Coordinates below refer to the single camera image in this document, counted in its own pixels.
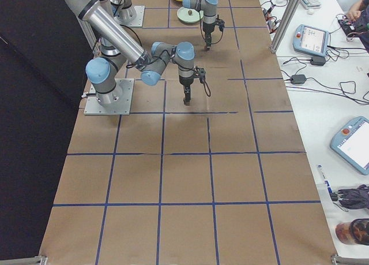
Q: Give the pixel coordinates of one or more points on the light green plate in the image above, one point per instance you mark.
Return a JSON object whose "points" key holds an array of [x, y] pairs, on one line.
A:
{"points": [[182, 15]]}

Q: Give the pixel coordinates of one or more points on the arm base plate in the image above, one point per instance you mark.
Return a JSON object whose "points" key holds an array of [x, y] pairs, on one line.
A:
{"points": [[117, 102], [132, 17]]}

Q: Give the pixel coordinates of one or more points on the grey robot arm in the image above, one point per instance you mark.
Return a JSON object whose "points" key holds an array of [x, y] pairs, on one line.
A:
{"points": [[209, 7], [117, 47]]}

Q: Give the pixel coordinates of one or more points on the aluminium post right side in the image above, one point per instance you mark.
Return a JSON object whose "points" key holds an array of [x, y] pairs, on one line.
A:
{"points": [[286, 19]]}

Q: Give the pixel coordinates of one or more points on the teach pendant near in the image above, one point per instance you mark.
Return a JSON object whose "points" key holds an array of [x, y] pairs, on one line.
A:
{"points": [[351, 143]]}

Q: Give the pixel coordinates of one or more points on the teach pendant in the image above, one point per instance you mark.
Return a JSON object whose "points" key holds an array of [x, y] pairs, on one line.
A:
{"points": [[351, 143], [310, 40]]}

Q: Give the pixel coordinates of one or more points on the teach pendant far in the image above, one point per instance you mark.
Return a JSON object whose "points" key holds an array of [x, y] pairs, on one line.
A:
{"points": [[310, 40]]}

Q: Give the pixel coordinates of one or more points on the person at desk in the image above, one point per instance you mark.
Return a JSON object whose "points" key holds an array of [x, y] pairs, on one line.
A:
{"points": [[358, 14]]}

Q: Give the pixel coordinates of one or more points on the black power adapter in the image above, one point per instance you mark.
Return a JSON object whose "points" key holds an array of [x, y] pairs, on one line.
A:
{"points": [[298, 79], [317, 61]]}

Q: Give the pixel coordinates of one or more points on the white keyboard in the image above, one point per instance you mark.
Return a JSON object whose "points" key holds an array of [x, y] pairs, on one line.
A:
{"points": [[310, 4]]}

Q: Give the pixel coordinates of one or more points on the folded dark umbrella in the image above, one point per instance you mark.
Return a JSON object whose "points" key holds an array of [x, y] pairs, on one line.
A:
{"points": [[352, 198]]}

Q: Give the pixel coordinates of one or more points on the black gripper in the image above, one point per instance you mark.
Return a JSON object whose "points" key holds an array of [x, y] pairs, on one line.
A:
{"points": [[207, 28], [185, 81]]}

